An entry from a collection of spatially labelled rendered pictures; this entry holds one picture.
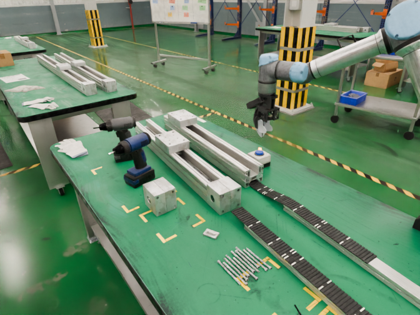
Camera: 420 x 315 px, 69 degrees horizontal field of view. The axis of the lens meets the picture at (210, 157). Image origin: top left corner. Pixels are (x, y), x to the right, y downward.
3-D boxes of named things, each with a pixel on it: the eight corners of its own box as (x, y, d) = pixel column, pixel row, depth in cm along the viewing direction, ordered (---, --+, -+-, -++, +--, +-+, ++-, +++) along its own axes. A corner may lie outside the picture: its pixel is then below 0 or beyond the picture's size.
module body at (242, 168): (262, 180, 136) (263, 164, 132) (244, 188, 131) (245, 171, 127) (179, 124, 196) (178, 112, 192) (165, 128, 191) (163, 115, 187)
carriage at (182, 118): (197, 127, 176) (197, 116, 173) (180, 132, 171) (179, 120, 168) (184, 119, 188) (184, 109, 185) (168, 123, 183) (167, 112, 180)
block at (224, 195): (245, 204, 121) (246, 184, 117) (219, 215, 116) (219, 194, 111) (232, 193, 128) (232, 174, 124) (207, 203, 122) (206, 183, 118)
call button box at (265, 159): (270, 165, 147) (271, 154, 144) (254, 172, 143) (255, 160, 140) (259, 159, 153) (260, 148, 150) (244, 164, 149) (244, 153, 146)
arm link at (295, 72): (313, 64, 122) (287, 62, 127) (304, 61, 113) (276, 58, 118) (309, 85, 124) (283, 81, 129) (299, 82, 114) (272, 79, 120)
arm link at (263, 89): (254, 81, 128) (269, 78, 132) (254, 92, 131) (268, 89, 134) (266, 85, 123) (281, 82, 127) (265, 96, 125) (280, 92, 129)
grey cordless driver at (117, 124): (141, 159, 157) (135, 118, 146) (101, 166, 151) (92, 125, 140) (139, 152, 163) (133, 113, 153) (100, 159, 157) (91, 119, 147)
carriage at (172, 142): (190, 153, 148) (189, 140, 145) (169, 159, 143) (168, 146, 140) (175, 141, 160) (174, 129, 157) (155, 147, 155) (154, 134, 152)
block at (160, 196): (182, 205, 122) (180, 185, 117) (157, 217, 116) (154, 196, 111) (170, 194, 129) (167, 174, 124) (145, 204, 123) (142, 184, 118)
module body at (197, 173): (227, 195, 127) (227, 177, 123) (207, 203, 122) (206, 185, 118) (151, 132, 187) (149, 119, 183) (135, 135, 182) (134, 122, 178)
